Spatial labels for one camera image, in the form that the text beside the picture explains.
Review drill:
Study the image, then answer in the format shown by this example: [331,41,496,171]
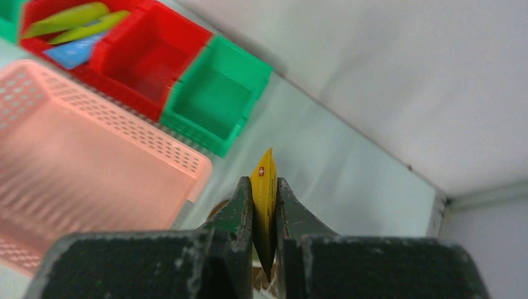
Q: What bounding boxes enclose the red bin with toothpaste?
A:
[18,0,137,71]

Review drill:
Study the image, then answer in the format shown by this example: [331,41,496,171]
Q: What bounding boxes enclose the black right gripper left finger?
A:
[24,176,253,298]

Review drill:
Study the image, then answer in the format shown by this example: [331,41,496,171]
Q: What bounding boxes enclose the pink perforated basket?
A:
[1,60,212,276]

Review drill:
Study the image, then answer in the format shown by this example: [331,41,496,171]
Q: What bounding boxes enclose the brown wooden oval tray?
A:
[207,199,230,221]

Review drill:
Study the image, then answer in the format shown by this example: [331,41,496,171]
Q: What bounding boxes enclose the green bin far right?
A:
[160,36,273,157]

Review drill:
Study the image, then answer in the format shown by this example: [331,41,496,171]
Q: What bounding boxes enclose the green bin with toothbrushes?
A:
[1,0,26,45]

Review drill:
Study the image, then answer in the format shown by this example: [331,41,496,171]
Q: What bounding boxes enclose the red bin with holder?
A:
[71,1,213,121]

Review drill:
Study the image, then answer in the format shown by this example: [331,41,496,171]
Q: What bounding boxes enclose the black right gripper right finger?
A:
[276,178,490,298]

